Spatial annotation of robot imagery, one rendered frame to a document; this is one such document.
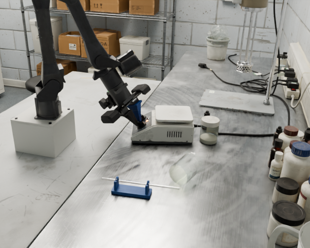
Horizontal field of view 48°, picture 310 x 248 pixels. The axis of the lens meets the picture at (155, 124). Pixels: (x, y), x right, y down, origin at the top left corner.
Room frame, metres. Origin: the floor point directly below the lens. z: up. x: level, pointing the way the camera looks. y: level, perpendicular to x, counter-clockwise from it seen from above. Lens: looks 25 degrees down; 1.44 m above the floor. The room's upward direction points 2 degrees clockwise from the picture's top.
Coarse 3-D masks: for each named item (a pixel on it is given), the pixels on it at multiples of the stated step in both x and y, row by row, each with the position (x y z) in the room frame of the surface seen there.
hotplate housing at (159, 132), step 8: (152, 112) 1.09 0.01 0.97; (152, 120) 1.02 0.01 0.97; (152, 128) 0.98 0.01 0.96; (160, 128) 0.98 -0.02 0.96; (168, 128) 0.98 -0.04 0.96; (176, 128) 0.98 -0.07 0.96; (184, 128) 0.98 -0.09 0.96; (192, 128) 0.98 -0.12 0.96; (136, 136) 0.98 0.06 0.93; (144, 136) 0.98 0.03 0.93; (152, 136) 0.98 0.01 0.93; (160, 136) 0.98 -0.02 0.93; (168, 136) 0.98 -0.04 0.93; (176, 136) 0.98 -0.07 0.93; (184, 136) 0.98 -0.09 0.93; (192, 136) 0.99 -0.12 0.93
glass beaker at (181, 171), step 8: (192, 152) 0.83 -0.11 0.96; (184, 160) 0.79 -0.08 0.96; (192, 160) 0.79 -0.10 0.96; (200, 160) 0.81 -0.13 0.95; (176, 168) 0.77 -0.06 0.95; (184, 168) 0.76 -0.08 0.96; (192, 168) 0.77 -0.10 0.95; (200, 168) 0.80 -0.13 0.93; (176, 176) 0.77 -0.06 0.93; (184, 176) 0.75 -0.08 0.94; (192, 176) 0.77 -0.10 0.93; (184, 184) 0.75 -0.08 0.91
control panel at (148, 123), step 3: (147, 114) 1.09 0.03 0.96; (150, 114) 1.08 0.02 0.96; (147, 117) 1.07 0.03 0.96; (150, 117) 1.05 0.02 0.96; (144, 120) 1.05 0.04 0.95; (150, 120) 1.03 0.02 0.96; (147, 123) 1.02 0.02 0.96; (150, 123) 1.01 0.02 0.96; (135, 126) 1.04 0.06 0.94; (144, 126) 1.00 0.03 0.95; (147, 126) 0.99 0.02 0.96; (132, 129) 1.02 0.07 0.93; (135, 129) 1.01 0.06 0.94; (138, 129) 1.00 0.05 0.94; (141, 129) 0.99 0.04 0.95; (132, 132) 1.00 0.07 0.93; (135, 132) 0.99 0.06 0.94
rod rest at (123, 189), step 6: (114, 186) 0.72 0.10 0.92; (120, 186) 0.73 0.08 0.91; (126, 186) 0.73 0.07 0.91; (132, 186) 0.74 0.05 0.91; (138, 186) 0.74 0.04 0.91; (114, 192) 0.71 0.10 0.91; (120, 192) 0.71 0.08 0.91; (126, 192) 0.71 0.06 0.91; (132, 192) 0.71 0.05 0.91; (138, 192) 0.71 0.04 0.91; (144, 192) 0.71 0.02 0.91; (150, 192) 0.71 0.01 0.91
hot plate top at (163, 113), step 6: (156, 108) 1.07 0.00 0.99; (162, 108) 1.08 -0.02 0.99; (168, 108) 1.08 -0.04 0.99; (174, 108) 1.08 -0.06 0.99; (180, 108) 1.08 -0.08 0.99; (186, 108) 1.08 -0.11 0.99; (156, 114) 1.02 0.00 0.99; (162, 114) 1.03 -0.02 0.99; (168, 114) 1.03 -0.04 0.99; (174, 114) 1.03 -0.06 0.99; (180, 114) 1.03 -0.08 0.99; (186, 114) 1.03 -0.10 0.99; (156, 120) 0.99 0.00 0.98; (162, 120) 0.99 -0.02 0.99; (168, 120) 0.99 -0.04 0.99; (174, 120) 0.99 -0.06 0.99; (180, 120) 0.99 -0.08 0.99; (186, 120) 0.99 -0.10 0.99; (192, 120) 0.99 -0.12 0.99
